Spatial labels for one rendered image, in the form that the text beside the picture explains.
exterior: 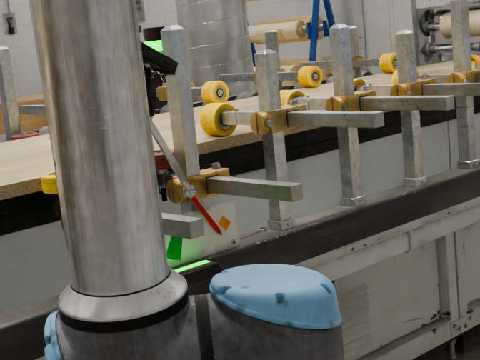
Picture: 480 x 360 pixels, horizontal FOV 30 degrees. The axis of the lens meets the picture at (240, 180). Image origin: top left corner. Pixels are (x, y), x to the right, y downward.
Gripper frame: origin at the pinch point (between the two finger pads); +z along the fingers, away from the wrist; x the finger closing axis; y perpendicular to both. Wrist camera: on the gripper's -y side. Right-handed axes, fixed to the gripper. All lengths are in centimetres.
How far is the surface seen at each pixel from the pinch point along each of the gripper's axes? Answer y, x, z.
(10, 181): 13.0, -29.0, 7.9
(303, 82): -143, -95, 6
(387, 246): -79, -9, 42
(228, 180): -18.5, 0.9, 12.0
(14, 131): -35, -115, 7
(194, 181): -15.2, -5.7, 12.0
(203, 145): -35.8, -26.6, 8.7
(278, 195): -18.4, 15.1, 13.9
